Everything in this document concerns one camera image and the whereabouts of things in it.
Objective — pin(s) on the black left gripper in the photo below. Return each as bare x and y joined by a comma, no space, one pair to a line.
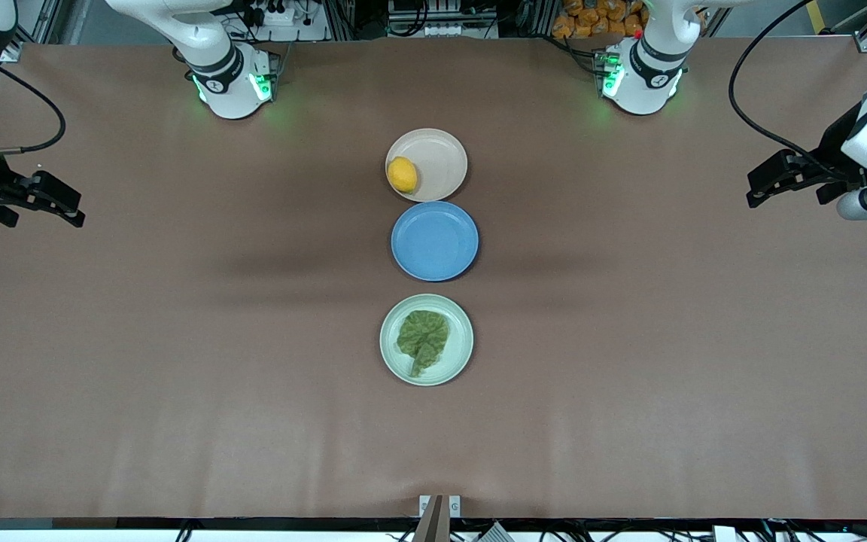
838,149

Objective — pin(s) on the yellow lemon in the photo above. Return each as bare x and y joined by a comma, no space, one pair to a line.
403,175

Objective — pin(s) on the green lettuce leaf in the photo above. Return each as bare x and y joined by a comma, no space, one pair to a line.
422,335

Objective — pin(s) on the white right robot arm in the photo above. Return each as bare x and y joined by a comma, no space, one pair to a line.
226,75

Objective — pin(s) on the brown table cover sheet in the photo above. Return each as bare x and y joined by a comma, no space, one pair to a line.
177,376

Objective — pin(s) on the orange snack packets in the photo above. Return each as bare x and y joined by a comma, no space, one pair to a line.
599,19

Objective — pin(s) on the white power strip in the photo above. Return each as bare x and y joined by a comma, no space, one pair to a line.
281,15

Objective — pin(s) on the beige round plate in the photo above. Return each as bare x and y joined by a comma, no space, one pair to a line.
441,158

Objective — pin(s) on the blue round plate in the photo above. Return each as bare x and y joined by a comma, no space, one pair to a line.
434,241

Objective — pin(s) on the small white box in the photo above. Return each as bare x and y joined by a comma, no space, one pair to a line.
724,534

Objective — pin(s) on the white equipment rack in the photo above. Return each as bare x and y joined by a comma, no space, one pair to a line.
441,19

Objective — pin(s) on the pale green round plate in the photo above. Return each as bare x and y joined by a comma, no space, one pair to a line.
396,369

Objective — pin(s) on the grey power adapter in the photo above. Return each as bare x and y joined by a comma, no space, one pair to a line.
495,533

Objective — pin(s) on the brown upright pole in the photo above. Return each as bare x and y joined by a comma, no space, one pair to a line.
433,523

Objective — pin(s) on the metal table edge bracket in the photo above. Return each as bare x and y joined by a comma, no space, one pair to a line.
454,506

